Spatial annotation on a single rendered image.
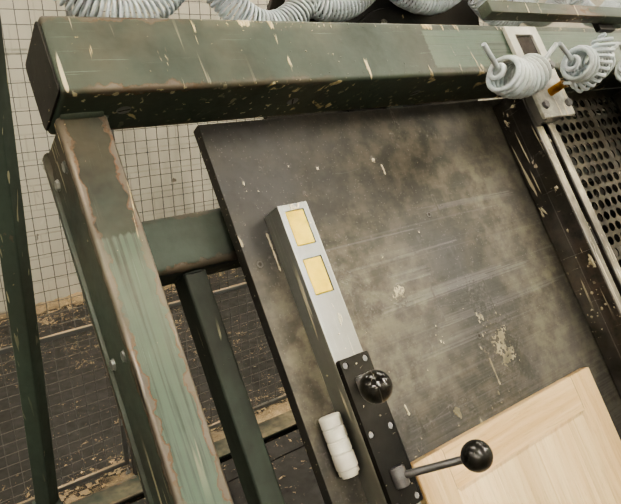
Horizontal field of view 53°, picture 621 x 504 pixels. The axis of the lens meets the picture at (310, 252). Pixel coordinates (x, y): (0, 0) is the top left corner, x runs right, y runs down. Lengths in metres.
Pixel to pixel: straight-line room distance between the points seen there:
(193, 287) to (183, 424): 0.22
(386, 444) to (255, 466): 0.17
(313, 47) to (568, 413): 0.71
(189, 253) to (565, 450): 0.67
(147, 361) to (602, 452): 0.78
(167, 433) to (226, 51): 0.48
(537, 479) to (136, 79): 0.80
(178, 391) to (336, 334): 0.23
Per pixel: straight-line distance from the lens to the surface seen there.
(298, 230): 0.84
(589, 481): 1.15
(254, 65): 0.85
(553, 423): 1.10
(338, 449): 0.81
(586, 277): 1.24
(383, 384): 0.70
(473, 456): 0.78
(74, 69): 0.76
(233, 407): 0.84
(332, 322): 0.82
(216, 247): 0.86
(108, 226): 0.73
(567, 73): 1.22
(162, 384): 0.70
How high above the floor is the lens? 1.89
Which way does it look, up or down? 17 degrees down
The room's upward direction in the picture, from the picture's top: 1 degrees counter-clockwise
